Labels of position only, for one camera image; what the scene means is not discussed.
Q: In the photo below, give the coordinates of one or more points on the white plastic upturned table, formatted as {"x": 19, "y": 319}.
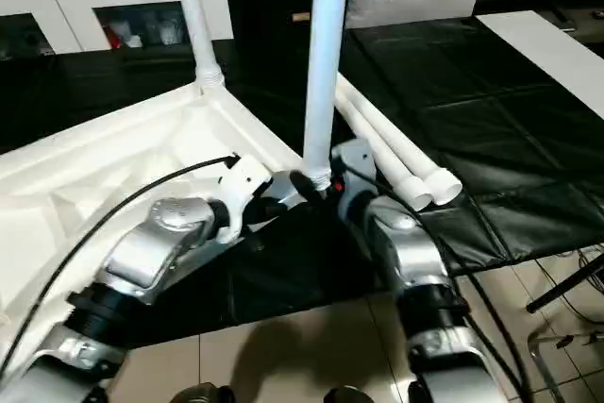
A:
{"x": 472, "y": 139}

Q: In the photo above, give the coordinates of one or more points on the red bottle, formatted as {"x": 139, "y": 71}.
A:
{"x": 113, "y": 37}

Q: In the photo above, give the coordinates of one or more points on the white plastic table top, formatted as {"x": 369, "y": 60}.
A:
{"x": 94, "y": 162}

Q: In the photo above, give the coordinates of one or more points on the dark robot leg part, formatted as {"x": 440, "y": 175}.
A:
{"x": 203, "y": 396}
{"x": 349, "y": 396}

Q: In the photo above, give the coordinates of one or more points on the black floor stand foot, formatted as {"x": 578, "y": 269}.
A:
{"x": 566, "y": 285}

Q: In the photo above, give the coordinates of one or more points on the white plastic table leg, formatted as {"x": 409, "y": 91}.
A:
{"x": 377, "y": 139}
{"x": 325, "y": 68}
{"x": 198, "y": 21}
{"x": 401, "y": 139}

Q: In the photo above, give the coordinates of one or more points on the white cup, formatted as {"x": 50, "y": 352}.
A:
{"x": 134, "y": 41}

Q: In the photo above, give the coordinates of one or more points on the silver metal floor frame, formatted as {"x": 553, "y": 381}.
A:
{"x": 542, "y": 365}

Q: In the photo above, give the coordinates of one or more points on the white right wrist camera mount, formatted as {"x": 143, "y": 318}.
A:
{"x": 354, "y": 162}

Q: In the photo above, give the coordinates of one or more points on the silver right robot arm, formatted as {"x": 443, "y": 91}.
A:
{"x": 415, "y": 256}

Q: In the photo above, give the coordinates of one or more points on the yellow label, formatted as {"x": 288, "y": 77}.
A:
{"x": 299, "y": 17}

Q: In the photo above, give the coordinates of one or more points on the white board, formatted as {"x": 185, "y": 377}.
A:
{"x": 542, "y": 54}

